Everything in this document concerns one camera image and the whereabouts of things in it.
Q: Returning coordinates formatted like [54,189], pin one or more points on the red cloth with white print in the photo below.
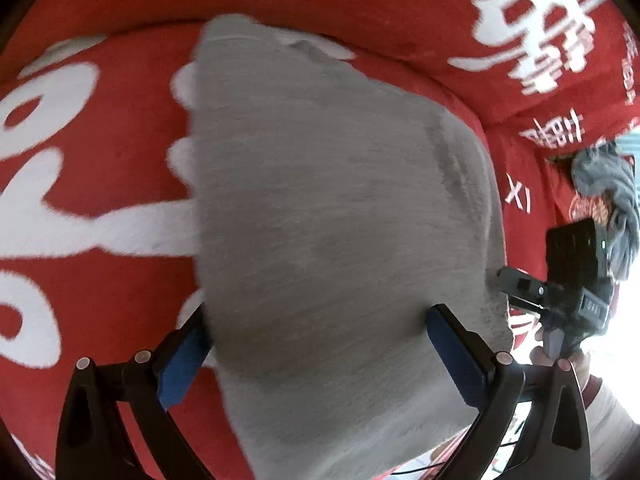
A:
[575,205]

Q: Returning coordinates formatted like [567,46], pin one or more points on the person's right forearm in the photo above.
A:
[612,425]

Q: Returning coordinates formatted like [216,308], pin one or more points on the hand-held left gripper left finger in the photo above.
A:
[180,367]

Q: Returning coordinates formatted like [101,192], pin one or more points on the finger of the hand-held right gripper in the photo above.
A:
[522,285]

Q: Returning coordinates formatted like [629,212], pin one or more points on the person's right hand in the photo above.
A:
[581,366]

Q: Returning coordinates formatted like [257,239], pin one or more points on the grey fleece cloth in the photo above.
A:
[325,210]

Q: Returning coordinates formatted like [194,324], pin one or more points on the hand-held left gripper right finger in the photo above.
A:
[457,365]

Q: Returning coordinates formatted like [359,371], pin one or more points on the dark grey crumpled cloth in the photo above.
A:
[620,195]

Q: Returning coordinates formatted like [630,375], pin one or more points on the red cloth with white lettering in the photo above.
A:
[100,85]

